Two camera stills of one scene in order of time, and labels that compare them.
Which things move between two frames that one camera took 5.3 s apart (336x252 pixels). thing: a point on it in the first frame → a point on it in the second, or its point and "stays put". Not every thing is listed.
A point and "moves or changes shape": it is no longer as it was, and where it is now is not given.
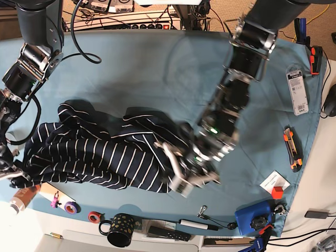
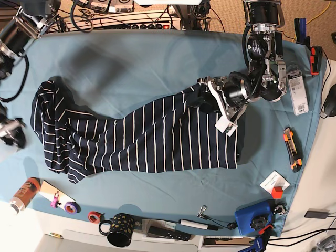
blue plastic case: (244, 216) stays put
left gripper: (19, 179) → (12, 130)
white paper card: (275, 179) stays put
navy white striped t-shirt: (125, 152) moves or changes shape
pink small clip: (55, 202) stays put
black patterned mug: (121, 230) stays put
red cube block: (277, 192) stays put
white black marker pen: (198, 224) stays put
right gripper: (192, 164) → (232, 92)
